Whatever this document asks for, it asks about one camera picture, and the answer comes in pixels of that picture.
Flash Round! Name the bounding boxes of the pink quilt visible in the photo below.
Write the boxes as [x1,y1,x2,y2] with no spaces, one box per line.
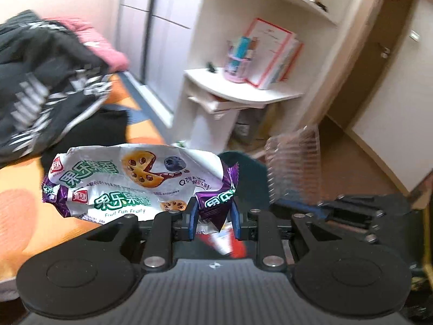
[44,16,131,72]

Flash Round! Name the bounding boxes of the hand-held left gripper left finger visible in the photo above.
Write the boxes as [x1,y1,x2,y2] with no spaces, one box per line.
[86,197,199,272]

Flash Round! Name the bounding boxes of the plain black cloth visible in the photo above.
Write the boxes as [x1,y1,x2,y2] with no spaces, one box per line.
[41,104,130,174]

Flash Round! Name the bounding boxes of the white door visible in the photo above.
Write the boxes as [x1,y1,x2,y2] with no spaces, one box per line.
[350,0,433,209]

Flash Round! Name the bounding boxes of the pink pen holder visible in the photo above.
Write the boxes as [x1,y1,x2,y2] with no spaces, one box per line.
[223,35,258,84]

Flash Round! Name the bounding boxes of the grey floral mattress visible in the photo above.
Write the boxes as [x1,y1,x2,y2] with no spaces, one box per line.
[0,278,21,303]

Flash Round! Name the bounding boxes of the teal trash bin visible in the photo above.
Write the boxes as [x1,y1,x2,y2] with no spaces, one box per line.
[216,151,272,212]

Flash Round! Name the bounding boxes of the red wrapper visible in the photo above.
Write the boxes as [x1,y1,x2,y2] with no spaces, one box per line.
[199,225,250,260]

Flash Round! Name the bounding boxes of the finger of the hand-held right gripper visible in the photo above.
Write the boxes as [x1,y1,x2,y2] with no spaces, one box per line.
[348,223,381,244]
[272,194,386,226]

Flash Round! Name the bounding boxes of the white wardrobe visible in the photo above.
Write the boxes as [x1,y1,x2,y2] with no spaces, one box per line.
[117,0,213,130]

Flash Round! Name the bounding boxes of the black leaf print garment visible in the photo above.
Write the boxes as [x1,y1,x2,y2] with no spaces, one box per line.
[0,9,114,167]

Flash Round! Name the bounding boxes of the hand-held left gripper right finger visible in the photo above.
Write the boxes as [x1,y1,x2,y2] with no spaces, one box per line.
[232,200,342,272]

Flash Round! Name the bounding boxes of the white corner shelf unit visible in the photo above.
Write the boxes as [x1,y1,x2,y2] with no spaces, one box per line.
[172,0,343,164]

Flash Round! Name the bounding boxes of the white purple snack wrapper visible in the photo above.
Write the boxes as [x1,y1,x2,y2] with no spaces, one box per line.
[41,143,240,237]

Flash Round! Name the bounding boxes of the red edged books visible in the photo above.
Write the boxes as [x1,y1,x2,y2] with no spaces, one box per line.
[244,18,304,90]

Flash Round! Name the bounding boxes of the stack of papers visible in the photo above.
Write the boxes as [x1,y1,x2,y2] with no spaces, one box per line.
[187,91,268,115]

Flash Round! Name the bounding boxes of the clear ribbed plastic tray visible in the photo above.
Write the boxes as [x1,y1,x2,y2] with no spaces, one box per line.
[265,125,323,208]

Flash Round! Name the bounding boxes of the orange floral blanket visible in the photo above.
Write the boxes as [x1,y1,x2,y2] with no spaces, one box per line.
[0,73,170,287]

